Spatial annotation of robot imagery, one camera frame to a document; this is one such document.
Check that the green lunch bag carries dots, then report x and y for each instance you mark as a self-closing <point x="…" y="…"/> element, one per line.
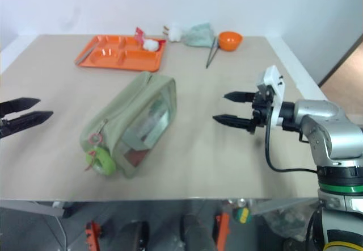
<point x="136" y="112"/>

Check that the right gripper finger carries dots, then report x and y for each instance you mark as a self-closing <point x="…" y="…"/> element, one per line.
<point x="241" y="97"/>
<point x="235" y="121"/>

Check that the clear plastic bag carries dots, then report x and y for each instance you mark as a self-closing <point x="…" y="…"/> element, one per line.
<point x="286" y="218"/>

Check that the grey chopsticks pair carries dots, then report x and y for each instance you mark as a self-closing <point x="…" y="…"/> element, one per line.
<point x="86" y="52"/>

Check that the teal crumpled cloth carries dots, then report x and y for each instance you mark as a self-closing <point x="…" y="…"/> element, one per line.
<point x="200" y="35"/>

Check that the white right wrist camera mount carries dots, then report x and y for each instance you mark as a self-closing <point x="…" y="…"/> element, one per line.
<point x="273" y="77"/>

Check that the orange plastic bowl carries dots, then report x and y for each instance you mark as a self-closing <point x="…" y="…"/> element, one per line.
<point x="230" y="41"/>

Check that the dark chopstick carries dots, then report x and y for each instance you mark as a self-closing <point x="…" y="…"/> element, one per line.
<point x="211" y="51"/>
<point x="215" y="53"/>

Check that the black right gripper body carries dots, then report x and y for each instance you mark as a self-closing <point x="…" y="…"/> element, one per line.
<point x="262" y="106"/>

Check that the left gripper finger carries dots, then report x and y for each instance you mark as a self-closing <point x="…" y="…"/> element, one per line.
<point x="20" y="104"/>
<point x="31" y="119"/>

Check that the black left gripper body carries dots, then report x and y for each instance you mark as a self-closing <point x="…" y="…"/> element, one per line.
<point x="3" y="129"/>

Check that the orange compartment tray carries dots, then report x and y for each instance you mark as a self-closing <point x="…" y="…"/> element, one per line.
<point x="127" y="58"/>

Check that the grey table frame bar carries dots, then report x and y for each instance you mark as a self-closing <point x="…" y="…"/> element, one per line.
<point x="31" y="208"/>

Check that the red snack packet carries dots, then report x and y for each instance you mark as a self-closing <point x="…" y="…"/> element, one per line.
<point x="139" y="33"/>

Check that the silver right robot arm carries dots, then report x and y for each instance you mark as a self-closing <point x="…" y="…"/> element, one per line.
<point x="326" y="117"/>

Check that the green yellow round object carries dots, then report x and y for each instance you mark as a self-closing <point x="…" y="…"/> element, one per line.
<point x="241" y="215"/>

